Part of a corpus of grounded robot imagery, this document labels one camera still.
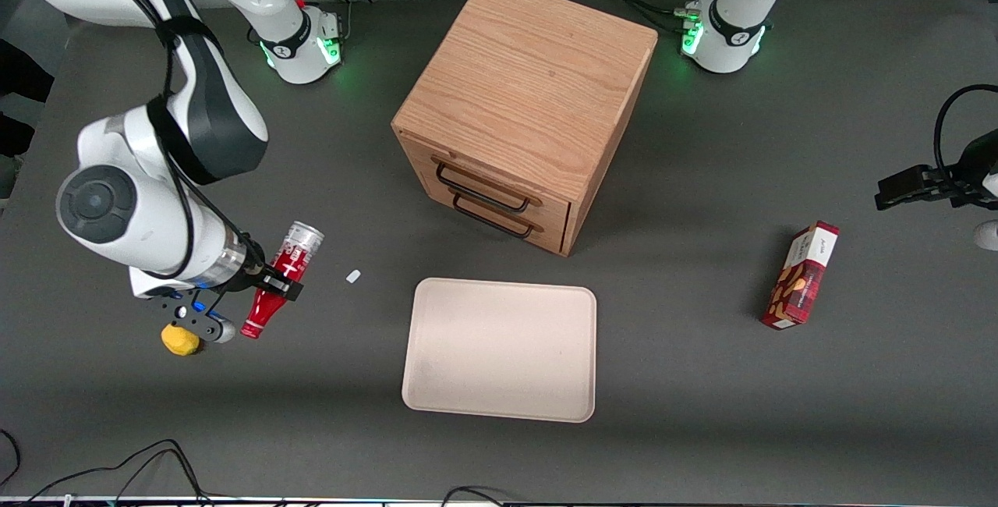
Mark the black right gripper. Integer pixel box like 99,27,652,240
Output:
231,237,305,303

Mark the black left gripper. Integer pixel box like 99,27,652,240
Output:
874,129,998,212

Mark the red coke bottle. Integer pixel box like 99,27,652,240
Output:
241,222,325,339

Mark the beige plastic tray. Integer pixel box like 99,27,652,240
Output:
402,278,597,424

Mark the yellow lemon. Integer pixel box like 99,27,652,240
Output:
161,324,201,356

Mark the red cookie box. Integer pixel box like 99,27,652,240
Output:
761,221,841,331

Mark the wooden drawer cabinet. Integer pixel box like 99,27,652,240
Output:
391,0,659,258

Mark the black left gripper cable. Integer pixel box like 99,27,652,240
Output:
933,84,998,180

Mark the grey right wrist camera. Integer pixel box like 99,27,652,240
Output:
143,292,236,345

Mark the black cable on table edge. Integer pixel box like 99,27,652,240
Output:
27,439,213,505

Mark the black metal drawer handle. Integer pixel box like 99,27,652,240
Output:
435,161,533,214
452,193,537,240

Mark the short black cable loop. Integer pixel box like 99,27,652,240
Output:
441,486,508,507

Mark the thin black cable loop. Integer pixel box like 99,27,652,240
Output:
0,429,21,488

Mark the black left arm base cable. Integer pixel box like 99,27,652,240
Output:
585,0,730,36

